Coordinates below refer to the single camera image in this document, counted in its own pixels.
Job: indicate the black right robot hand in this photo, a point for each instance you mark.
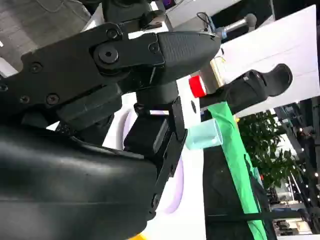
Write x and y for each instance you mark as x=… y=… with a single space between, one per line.
x=62 y=180

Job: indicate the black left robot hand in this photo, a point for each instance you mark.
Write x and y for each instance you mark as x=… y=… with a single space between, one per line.
x=125 y=11

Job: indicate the red tape roll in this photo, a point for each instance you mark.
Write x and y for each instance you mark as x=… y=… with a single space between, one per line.
x=197 y=86

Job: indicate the wooden box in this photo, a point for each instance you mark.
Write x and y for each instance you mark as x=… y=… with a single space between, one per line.
x=217 y=72

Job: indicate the lilac plate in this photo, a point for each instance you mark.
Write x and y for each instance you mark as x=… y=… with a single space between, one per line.
x=173 y=200

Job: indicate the pale green mug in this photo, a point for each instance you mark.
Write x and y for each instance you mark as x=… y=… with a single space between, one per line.
x=203 y=136

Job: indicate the black backdrop cloth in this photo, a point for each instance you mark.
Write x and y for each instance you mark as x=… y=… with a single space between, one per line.
x=220 y=195

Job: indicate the green cloth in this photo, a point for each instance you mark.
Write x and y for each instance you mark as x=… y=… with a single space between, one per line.
x=235 y=162

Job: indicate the green leafy plant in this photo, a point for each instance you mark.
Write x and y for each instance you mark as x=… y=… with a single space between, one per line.
x=267 y=147

